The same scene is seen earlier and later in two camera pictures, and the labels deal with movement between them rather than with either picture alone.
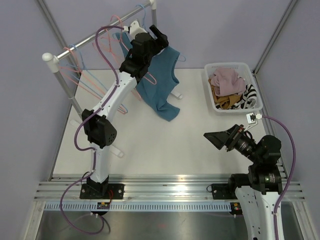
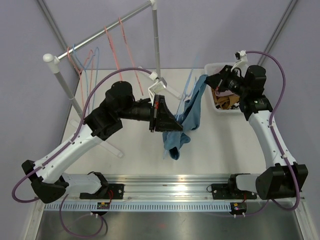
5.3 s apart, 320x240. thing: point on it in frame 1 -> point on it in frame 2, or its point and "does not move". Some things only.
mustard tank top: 226,101 does not move
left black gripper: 158,35 -> 153,113
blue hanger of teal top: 143,26 -> 184,91
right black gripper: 231,137 -> 222,78
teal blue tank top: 159,79 -> 189,118
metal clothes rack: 50,61 does not move
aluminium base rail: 156,187 does not move
